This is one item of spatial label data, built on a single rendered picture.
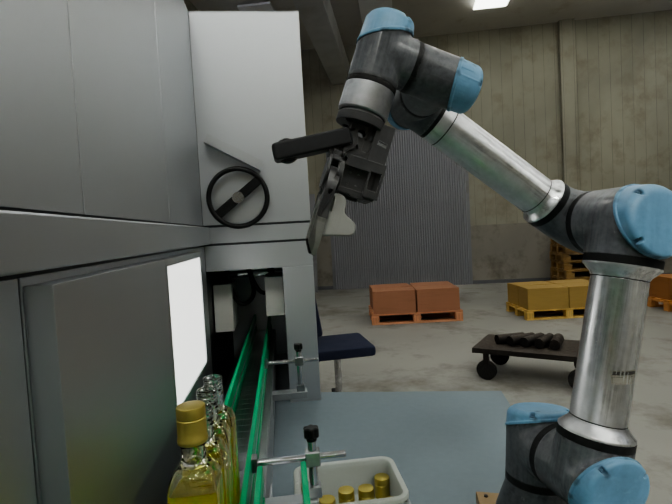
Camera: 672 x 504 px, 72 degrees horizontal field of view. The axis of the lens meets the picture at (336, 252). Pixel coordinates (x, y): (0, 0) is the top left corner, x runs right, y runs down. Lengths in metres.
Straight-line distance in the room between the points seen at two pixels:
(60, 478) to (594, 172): 11.24
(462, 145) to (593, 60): 11.08
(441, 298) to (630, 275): 5.91
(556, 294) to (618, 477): 6.13
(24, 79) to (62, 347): 0.29
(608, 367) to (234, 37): 1.49
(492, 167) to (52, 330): 0.71
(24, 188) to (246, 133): 1.18
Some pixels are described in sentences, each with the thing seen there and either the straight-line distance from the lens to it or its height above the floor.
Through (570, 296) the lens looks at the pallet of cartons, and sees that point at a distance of 7.06.
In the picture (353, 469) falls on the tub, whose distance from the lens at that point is 1.15.
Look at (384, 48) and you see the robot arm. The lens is 0.71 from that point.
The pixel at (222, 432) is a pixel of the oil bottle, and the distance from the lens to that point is 0.72.
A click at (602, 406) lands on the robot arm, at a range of 0.88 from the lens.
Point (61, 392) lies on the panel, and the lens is 0.59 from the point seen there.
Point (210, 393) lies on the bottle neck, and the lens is 0.71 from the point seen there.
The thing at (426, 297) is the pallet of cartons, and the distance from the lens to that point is 6.67.
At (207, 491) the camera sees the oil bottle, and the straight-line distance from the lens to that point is 0.62.
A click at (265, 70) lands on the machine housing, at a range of 1.76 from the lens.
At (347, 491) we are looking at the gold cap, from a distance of 1.09.
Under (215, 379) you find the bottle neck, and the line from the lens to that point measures 0.77.
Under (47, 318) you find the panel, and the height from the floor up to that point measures 1.28.
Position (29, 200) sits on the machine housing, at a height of 1.41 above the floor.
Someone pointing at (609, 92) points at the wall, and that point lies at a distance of 11.86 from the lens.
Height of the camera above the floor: 1.36
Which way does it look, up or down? 3 degrees down
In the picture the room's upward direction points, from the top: 3 degrees counter-clockwise
